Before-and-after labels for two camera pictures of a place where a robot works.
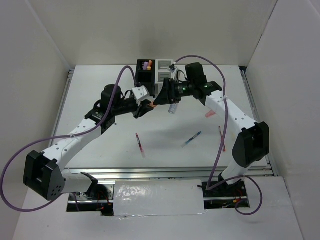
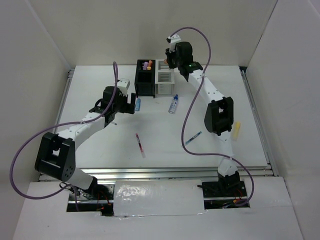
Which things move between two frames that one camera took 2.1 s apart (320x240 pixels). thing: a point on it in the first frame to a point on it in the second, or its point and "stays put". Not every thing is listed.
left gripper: [143, 109] to [128, 108]
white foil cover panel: [158, 197] stays put
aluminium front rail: [105, 175] stays put
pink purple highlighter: [145, 65] stays put
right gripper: [168, 95] to [169, 55]
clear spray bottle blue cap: [172, 108] stays put
